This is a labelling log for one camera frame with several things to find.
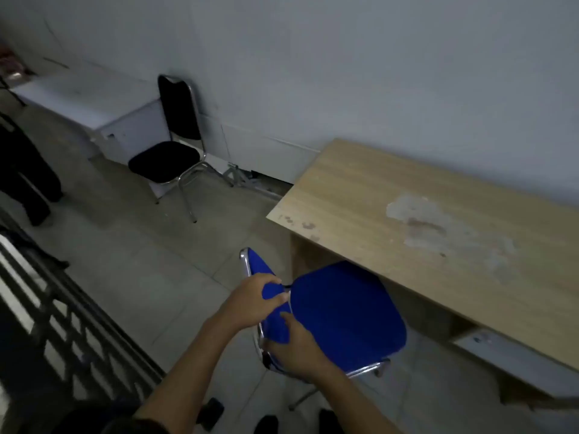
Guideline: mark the blue padded chrome chair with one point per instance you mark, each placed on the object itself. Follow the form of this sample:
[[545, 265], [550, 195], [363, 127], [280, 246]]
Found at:
[[343, 311]]

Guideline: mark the person's left thumb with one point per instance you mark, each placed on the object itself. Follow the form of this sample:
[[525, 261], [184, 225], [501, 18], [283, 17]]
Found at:
[[277, 300]]

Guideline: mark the white wall panel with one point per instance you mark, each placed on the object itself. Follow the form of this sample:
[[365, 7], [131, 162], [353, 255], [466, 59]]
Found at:
[[267, 153]]

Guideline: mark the person's right thumb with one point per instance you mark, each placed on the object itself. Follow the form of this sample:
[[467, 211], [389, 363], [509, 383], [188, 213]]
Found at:
[[292, 325]]

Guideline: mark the small metal bracket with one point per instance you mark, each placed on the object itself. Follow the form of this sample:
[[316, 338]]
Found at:
[[237, 173]]

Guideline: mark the black metal gate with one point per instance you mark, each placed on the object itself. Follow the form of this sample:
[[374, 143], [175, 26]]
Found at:
[[90, 308]]

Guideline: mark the person's right hand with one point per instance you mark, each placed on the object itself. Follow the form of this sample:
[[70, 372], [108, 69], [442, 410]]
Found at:
[[303, 354]]

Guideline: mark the black padded chrome chair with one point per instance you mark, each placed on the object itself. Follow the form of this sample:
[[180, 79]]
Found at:
[[163, 160]]

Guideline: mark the small black object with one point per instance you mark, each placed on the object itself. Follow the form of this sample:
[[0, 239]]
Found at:
[[211, 414]]

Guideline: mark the person's left hand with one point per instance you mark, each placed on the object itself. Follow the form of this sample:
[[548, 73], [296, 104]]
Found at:
[[244, 307]]

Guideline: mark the white desk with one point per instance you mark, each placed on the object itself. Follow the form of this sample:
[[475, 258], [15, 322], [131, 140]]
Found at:
[[81, 99]]

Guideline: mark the white desk drawer unit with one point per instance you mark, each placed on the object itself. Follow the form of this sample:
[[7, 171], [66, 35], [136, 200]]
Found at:
[[520, 361]]

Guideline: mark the person's left forearm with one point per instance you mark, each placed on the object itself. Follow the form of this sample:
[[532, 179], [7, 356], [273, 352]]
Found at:
[[185, 379]]

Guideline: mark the person's right forearm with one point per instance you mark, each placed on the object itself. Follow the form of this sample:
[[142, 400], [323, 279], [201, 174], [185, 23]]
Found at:
[[357, 402]]

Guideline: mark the wooden desk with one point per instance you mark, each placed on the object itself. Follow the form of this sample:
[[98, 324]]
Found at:
[[429, 248]]

